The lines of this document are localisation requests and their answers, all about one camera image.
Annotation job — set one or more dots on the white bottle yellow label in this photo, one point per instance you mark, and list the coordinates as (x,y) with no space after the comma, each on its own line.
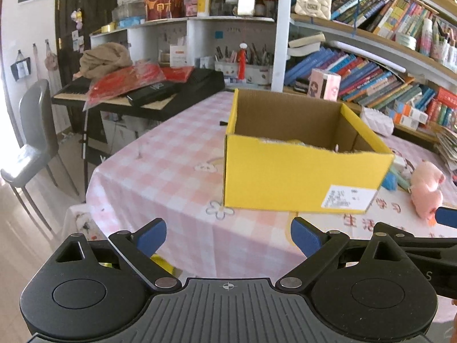
(203,8)

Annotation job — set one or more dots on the white pen holder box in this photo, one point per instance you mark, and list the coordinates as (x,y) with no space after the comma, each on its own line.
(254,74)

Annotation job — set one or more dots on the blue plastic bag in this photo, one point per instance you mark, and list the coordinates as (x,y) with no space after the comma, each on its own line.
(390,181)

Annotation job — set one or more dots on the orange blue white box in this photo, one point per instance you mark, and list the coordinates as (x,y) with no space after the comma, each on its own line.
(415,114)
(403,120)

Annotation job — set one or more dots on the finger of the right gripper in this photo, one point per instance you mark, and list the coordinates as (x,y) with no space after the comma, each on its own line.
(446,216)

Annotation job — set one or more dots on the orange blue white box upper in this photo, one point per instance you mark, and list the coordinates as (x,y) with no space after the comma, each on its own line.
(415,114)

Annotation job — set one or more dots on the grey chair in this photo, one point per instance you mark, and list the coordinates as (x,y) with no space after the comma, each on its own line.
(40,146)

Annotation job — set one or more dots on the cream quilted handbag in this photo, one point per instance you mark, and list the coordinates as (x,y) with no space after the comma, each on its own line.
(314,8)

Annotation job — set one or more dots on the pink plush pig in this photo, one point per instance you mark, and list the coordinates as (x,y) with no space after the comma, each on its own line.
(425,191)

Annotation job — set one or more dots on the pink checkered tablecloth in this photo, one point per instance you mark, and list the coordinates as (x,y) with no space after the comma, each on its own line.
(176,172)

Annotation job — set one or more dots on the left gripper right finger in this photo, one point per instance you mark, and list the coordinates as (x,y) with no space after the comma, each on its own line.
(322,251)

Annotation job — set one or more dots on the red figurine bottle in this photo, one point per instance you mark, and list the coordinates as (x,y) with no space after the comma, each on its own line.
(242,61)

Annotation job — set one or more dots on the beige crumpled cloth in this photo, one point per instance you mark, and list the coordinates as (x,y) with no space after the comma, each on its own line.
(104,59)

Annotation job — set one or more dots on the black electronic keyboard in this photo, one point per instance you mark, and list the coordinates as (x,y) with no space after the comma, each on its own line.
(163,100)

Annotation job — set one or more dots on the white quilted pearl purse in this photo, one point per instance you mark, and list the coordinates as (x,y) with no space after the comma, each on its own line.
(378,122)

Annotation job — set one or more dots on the stack of papers and notebooks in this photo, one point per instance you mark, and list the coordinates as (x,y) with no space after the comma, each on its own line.
(446,148)

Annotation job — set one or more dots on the yellow cardboard box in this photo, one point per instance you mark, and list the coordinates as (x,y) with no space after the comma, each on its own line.
(293,153)

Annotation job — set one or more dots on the red plastic bag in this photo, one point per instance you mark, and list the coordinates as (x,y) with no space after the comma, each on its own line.
(123,81)

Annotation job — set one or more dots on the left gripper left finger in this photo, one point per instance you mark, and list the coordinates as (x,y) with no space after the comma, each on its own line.
(136,248)

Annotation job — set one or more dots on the pink box with stickers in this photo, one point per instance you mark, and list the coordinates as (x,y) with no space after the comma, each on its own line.
(324,84)

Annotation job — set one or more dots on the orange blue white box lower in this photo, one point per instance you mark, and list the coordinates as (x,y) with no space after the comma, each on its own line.
(403,120)

